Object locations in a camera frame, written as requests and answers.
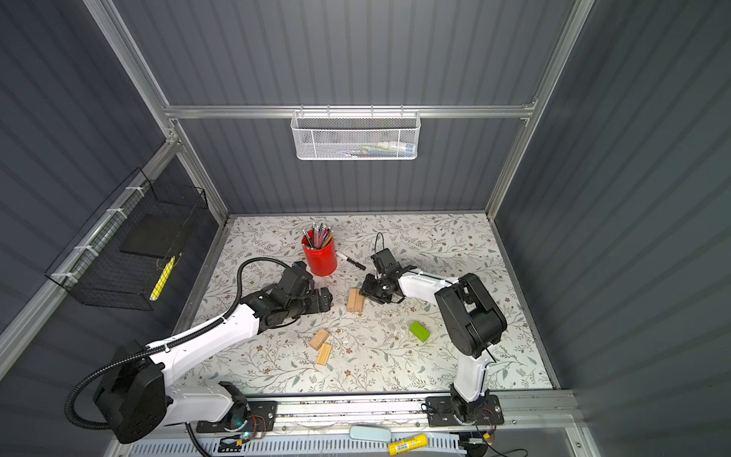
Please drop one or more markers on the green block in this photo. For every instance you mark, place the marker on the green block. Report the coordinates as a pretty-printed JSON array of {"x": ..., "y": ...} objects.
[{"x": 419, "y": 331}]

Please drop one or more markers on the red pen cup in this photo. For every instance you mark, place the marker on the red pen cup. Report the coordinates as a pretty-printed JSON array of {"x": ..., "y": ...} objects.
[{"x": 320, "y": 252}]

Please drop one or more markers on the yellow highlighter in basket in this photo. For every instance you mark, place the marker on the yellow highlighter in basket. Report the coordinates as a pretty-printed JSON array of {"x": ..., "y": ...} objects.
[{"x": 162, "y": 280}]

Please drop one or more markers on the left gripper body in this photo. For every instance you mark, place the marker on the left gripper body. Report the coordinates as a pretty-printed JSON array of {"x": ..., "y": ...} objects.
[{"x": 310, "y": 303}]

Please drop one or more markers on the wood block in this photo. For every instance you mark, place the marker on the wood block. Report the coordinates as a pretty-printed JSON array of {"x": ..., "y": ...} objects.
[
  {"x": 359, "y": 302},
  {"x": 324, "y": 355},
  {"x": 352, "y": 304},
  {"x": 319, "y": 339}
]

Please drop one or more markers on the floral table mat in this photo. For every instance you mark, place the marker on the floral table mat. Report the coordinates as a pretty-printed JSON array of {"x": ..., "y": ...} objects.
[{"x": 372, "y": 351}]

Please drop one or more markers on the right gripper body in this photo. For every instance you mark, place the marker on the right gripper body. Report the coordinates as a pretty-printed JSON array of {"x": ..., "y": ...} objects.
[{"x": 376, "y": 288}]

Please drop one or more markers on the black white marker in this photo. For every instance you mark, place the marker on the black white marker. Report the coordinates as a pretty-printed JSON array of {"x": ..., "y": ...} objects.
[{"x": 343, "y": 257}]

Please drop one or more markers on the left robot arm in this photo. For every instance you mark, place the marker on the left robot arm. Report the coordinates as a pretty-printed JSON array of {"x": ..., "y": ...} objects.
[{"x": 140, "y": 394}]

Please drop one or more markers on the yellow glue stick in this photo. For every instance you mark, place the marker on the yellow glue stick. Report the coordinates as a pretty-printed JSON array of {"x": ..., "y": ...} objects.
[{"x": 408, "y": 444}]

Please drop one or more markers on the light blue eraser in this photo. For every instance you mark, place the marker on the light blue eraser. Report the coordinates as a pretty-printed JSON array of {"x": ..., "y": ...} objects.
[{"x": 370, "y": 433}]

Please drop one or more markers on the black wire basket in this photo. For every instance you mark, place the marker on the black wire basket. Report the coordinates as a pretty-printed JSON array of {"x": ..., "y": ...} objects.
[{"x": 118, "y": 262}]

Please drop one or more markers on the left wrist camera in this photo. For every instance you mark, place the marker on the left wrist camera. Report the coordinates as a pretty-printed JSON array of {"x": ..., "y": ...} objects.
[{"x": 299, "y": 266}]

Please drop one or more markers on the white wire basket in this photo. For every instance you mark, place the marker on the white wire basket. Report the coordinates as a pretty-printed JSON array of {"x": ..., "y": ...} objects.
[{"x": 370, "y": 138}]

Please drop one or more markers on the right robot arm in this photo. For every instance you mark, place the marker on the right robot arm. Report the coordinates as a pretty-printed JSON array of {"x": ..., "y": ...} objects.
[{"x": 474, "y": 324}]

